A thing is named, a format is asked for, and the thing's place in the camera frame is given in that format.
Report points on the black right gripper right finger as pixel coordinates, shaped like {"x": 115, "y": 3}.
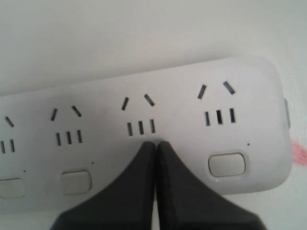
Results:
{"x": 186, "y": 203}

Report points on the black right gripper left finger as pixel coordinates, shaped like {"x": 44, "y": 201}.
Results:
{"x": 126, "y": 204}

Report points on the white five-outlet power strip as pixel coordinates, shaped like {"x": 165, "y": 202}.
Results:
{"x": 227, "y": 120}

